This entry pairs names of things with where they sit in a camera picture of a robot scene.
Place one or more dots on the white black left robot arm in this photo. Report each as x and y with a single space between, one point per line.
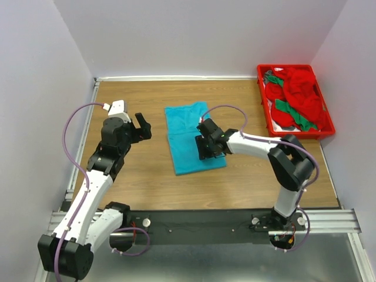
70 249

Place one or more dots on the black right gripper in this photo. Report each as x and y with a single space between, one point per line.
200 141

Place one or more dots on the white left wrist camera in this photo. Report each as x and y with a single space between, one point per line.
119 109

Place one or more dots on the red plastic bin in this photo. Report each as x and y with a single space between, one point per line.
329 127

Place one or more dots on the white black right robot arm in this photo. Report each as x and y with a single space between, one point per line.
291 163

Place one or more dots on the teal t-shirt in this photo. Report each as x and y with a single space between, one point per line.
181 132

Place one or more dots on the grey garment in bin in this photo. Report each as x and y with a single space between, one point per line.
269 77

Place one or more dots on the aluminium frame rail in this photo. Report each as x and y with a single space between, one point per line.
147 180

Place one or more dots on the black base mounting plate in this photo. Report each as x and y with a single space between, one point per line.
212 226

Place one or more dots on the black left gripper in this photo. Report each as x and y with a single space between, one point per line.
143 133

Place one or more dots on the red t-shirt pile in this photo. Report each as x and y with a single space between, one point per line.
299 90

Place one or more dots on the green t-shirt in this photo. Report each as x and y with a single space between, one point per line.
284 117

